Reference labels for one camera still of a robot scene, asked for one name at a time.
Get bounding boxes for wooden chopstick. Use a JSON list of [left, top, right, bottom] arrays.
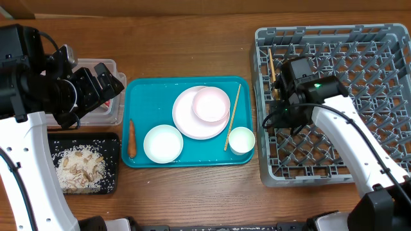
[[268, 48, 279, 99], [223, 84, 241, 151]]

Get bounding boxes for rice and food scraps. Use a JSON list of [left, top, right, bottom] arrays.
[[51, 137, 118, 195]]

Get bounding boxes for white bowl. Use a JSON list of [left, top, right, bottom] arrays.
[[143, 124, 184, 164]]

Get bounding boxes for red snack wrapper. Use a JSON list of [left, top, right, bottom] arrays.
[[100, 100, 111, 110]]

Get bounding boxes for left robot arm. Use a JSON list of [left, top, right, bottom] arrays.
[[1, 24, 139, 230]]

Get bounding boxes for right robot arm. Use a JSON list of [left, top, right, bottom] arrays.
[[263, 57, 410, 231]]

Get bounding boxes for grey dishwasher rack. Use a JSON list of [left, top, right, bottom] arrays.
[[250, 24, 410, 187]]

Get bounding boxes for clear plastic bin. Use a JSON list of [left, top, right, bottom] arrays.
[[41, 58, 127, 127]]

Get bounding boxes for teal plastic serving tray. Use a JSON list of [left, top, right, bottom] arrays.
[[121, 76, 254, 168]]

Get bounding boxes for white plastic cup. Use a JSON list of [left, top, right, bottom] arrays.
[[229, 127, 256, 155]]

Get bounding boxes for black plastic tray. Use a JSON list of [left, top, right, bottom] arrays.
[[47, 132, 122, 196]]

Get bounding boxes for orange carrot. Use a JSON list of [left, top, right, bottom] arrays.
[[127, 119, 137, 158]]

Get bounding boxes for large pink plate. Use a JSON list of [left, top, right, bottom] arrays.
[[172, 86, 231, 140]]

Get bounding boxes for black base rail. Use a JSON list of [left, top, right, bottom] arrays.
[[141, 222, 305, 231]]

